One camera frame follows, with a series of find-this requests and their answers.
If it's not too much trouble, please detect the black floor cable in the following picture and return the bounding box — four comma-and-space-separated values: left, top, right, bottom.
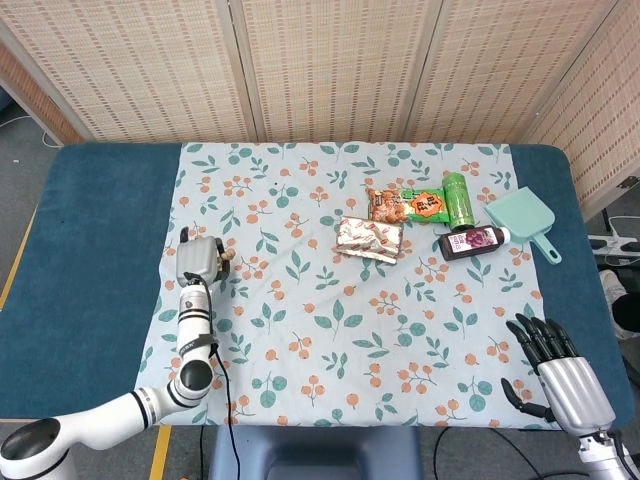
431, 426, 592, 480

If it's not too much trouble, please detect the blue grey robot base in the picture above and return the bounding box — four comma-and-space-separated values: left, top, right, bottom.
206, 424, 424, 480

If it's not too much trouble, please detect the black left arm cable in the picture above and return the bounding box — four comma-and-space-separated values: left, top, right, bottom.
181, 271, 240, 480

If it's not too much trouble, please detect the dark juice bottle white cap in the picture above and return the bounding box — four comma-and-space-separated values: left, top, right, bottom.
437, 224, 513, 263

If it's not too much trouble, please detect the floral leaf and fruit tablecloth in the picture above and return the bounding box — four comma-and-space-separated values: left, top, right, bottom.
133, 141, 562, 431

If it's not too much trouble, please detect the black and white shoe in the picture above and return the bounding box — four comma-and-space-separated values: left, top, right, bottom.
598, 268, 640, 342

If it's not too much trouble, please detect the teal felt table cover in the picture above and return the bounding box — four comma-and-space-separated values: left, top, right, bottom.
0, 141, 637, 432

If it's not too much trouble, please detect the green and orange snack bag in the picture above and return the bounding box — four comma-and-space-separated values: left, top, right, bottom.
365, 186, 448, 226

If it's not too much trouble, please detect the silver red snack packet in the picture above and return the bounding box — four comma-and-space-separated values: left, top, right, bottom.
334, 215, 406, 265

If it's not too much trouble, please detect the green drink can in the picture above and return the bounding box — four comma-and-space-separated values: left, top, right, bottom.
441, 171, 476, 232

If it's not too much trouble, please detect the woven bamboo folding screen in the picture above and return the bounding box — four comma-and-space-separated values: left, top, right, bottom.
0, 0, 640, 222

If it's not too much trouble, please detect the white floor cable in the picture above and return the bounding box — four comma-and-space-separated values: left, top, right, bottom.
0, 115, 62, 148

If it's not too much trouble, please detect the mint green plastic dustpan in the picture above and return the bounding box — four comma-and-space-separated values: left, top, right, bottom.
482, 185, 563, 266

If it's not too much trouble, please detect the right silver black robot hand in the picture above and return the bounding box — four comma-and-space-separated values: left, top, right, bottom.
500, 313, 618, 438

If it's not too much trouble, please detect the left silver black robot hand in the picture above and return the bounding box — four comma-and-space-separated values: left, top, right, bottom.
175, 226, 237, 289

